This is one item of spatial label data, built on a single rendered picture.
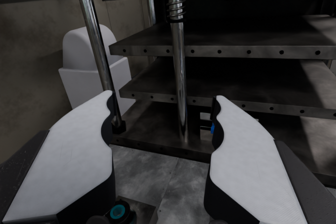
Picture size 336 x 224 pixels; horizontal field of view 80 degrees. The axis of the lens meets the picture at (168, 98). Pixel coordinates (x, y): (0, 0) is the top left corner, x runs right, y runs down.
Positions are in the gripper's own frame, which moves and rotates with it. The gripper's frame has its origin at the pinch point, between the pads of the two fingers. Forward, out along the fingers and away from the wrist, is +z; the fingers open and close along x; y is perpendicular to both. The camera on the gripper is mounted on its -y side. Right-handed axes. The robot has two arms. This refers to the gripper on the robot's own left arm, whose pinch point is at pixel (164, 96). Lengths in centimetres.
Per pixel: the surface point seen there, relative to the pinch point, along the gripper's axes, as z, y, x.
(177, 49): 74, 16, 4
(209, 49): 74, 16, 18
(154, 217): 30, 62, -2
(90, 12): 86, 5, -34
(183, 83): 74, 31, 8
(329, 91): 72, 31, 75
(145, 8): 405, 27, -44
